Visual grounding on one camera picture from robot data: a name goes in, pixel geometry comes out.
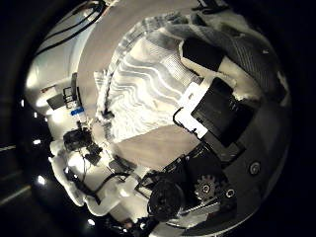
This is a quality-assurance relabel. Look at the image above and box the blue tape strip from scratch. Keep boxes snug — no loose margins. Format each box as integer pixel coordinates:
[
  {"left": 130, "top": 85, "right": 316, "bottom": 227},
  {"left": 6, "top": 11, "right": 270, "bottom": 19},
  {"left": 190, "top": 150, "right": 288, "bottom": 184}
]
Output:
[{"left": 70, "top": 106, "right": 86, "bottom": 117}]

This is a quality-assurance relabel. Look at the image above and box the black wire frame stand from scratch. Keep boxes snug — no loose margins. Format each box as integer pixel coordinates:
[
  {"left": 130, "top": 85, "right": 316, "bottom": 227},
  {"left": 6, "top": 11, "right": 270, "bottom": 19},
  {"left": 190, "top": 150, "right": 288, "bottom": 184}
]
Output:
[{"left": 61, "top": 72, "right": 81, "bottom": 109}]

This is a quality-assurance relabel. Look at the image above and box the grey white striped garment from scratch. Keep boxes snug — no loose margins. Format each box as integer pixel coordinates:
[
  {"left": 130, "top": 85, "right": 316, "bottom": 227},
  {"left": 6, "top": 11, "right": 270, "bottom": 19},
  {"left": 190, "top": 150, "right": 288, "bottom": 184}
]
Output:
[{"left": 93, "top": 11, "right": 291, "bottom": 145}]

